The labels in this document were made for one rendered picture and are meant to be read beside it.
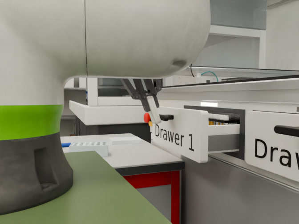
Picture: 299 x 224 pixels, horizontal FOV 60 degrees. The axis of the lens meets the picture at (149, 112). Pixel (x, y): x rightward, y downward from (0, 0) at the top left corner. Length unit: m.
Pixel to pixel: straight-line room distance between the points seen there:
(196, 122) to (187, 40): 0.31
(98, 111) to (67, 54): 1.18
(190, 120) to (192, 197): 0.33
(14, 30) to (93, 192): 0.17
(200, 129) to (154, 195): 0.35
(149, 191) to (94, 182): 0.51
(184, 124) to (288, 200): 0.25
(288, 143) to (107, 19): 0.37
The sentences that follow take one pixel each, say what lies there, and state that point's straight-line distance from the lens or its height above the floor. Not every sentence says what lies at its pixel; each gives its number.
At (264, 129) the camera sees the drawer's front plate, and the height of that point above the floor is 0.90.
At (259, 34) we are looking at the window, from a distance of 0.62.
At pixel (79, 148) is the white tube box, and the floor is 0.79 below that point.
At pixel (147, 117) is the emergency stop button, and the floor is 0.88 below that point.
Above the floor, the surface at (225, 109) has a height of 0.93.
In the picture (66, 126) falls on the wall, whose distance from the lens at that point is 4.81.
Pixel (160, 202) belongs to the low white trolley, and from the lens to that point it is 0.84.
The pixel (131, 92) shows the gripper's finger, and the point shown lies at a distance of 0.62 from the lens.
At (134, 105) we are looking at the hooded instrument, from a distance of 1.48.
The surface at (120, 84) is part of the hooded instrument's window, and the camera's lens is 1.47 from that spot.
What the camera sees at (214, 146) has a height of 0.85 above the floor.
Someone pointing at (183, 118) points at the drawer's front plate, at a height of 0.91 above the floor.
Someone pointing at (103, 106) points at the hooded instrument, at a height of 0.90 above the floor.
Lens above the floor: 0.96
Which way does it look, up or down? 4 degrees down
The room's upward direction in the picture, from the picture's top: straight up
